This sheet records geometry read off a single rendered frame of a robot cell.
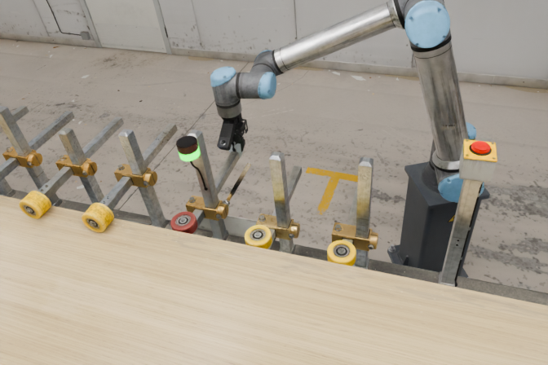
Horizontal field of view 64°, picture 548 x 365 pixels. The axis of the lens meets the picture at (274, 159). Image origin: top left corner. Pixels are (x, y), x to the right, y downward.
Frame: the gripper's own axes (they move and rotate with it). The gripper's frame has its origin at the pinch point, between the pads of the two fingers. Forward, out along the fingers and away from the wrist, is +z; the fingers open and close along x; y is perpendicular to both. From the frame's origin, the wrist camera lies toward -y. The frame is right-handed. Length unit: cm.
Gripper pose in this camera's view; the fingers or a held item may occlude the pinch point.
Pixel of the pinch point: (236, 157)
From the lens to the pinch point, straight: 172.8
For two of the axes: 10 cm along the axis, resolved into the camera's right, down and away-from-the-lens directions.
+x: -9.4, -1.3, 3.1
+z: 1.0, 7.6, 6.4
